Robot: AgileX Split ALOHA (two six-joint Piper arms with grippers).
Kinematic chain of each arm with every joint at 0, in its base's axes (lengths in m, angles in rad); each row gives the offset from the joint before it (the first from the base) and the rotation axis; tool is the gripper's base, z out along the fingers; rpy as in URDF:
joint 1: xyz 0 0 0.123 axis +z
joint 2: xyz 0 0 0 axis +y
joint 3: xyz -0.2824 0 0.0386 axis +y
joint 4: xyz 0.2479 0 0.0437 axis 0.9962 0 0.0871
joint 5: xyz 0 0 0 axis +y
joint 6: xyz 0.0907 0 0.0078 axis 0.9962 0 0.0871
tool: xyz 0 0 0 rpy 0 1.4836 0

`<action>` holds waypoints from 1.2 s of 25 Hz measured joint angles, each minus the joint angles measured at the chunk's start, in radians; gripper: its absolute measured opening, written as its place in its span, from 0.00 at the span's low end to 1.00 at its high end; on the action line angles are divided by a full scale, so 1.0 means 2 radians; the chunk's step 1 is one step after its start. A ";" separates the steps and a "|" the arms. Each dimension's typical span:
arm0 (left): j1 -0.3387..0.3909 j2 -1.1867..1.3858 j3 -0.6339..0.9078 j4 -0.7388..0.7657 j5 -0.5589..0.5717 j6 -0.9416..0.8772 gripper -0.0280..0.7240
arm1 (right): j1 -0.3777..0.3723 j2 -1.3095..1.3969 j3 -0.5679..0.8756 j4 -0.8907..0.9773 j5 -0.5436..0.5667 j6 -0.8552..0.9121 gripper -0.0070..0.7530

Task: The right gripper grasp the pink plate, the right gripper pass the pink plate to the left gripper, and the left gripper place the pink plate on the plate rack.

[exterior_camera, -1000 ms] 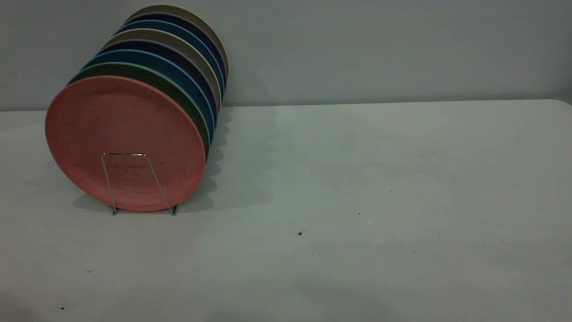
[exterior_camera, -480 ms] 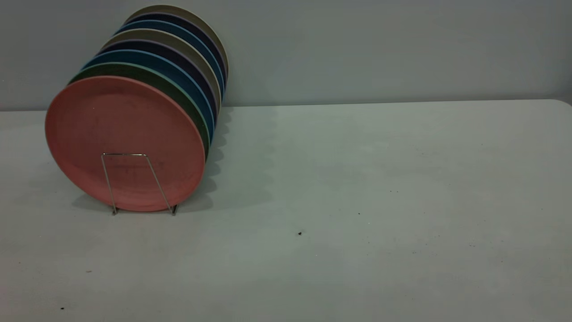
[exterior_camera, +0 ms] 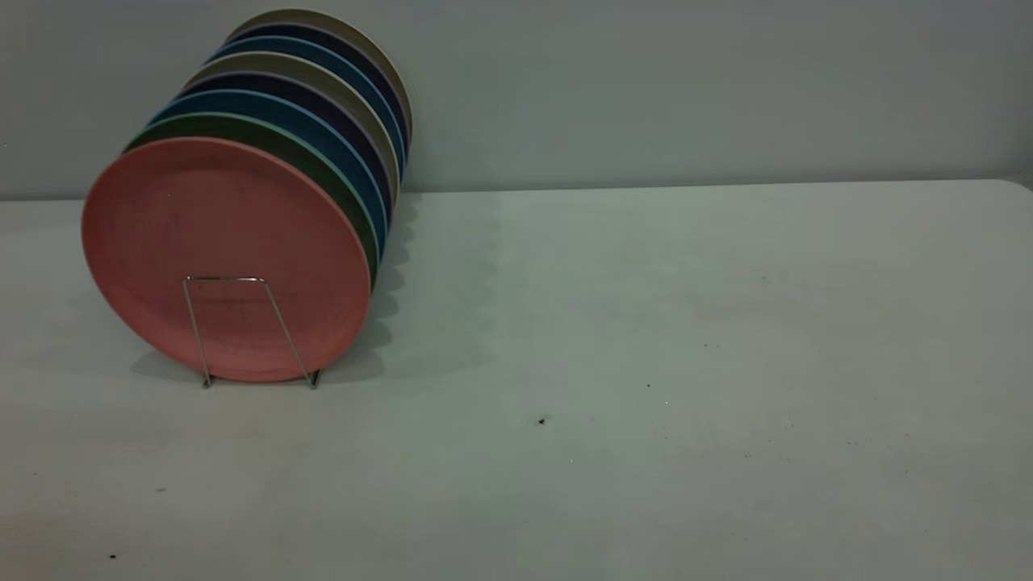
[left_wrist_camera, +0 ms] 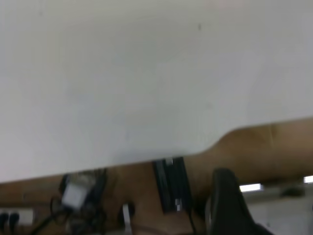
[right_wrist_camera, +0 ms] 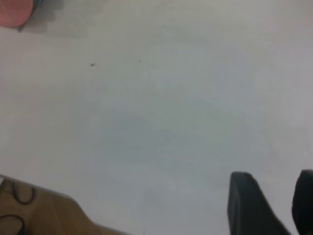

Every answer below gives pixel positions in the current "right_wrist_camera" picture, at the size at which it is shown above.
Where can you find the pink plate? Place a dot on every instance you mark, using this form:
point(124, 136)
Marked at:
point(13, 13)

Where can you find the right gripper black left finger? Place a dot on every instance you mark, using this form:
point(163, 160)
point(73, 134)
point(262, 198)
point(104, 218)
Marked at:
point(252, 210)

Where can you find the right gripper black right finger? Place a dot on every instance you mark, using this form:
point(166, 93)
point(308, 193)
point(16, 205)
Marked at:
point(304, 203)

